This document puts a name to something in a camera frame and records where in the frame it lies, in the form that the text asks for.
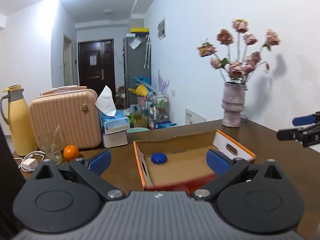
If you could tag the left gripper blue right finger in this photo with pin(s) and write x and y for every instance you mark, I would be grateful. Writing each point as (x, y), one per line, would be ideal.
(219, 163)

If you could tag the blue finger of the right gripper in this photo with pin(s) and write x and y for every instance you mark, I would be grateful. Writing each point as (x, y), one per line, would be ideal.
(305, 120)

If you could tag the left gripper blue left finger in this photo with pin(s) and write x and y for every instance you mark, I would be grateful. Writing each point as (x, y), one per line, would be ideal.
(95, 165)

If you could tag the blue bottle cap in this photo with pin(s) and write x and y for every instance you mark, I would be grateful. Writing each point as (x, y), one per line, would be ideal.
(159, 158)

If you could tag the white box under tissues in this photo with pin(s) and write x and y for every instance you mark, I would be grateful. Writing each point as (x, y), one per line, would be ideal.
(115, 139)

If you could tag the orange fruit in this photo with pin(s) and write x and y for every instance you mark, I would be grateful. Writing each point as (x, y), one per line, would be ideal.
(70, 152)

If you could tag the red cardboard box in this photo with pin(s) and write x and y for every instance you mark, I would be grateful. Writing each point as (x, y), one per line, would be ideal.
(186, 168)

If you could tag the blue tissue pack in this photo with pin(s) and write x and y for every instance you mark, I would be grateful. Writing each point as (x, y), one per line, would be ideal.
(112, 120)

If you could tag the clear drinking glass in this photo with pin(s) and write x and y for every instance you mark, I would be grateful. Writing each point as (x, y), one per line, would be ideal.
(49, 143)

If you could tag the pink ribbed suitcase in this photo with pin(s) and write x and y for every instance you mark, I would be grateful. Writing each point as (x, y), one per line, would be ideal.
(72, 109)

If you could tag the pink ceramic vase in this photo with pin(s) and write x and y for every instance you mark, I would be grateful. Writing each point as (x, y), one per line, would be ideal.
(233, 101)

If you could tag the dried pink roses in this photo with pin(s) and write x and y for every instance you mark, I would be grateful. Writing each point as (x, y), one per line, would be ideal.
(238, 66)

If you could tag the yellow watering can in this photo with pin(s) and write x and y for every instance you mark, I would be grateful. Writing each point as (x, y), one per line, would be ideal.
(140, 90)

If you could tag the yellow thermos jug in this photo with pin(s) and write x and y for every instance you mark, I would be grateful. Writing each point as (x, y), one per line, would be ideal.
(15, 113)

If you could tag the dark entrance door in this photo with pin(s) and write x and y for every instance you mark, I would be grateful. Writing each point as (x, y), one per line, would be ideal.
(96, 65)

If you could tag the grey refrigerator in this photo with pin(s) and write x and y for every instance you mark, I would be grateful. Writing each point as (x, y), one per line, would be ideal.
(134, 60)

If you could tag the yellow box on refrigerator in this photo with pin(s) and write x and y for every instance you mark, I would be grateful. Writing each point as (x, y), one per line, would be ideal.
(139, 30)

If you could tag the white charger with cable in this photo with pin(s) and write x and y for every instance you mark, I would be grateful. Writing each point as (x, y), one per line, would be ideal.
(30, 162)

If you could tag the wire storage rack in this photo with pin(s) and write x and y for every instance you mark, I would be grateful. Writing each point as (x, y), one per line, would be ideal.
(158, 109)

